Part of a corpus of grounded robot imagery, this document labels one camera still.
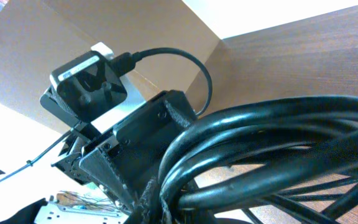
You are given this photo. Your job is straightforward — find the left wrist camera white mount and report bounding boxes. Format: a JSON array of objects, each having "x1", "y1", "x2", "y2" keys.
[{"x1": 39, "y1": 42, "x2": 145, "y2": 131}]

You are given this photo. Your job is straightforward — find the black left camera cable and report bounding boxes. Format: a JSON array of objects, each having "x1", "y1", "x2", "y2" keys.
[{"x1": 110, "y1": 47, "x2": 213, "y2": 118}]

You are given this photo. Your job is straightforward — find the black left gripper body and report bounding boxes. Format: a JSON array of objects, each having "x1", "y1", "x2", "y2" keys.
[{"x1": 52, "y1": 91, "x2": 182, "y2": 206}]

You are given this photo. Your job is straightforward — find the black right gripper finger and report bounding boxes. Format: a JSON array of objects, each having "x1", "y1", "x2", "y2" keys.
[{"x1": 124, "y1": 177, "x2": 173, "y2": 224}]

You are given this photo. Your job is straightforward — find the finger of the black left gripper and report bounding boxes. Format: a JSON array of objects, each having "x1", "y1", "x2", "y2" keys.
[
  {"x1": 79, "y1": 148, "x2": 135, "y2": 212},
  {"x1": 163, "y1": 90, "x2": 197, "y2": 130}
]

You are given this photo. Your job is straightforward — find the black cable bundle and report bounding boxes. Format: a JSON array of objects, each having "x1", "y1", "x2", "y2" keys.
[{"x1": 157, "y1": 95, "x2": 358, "y2": 224}]

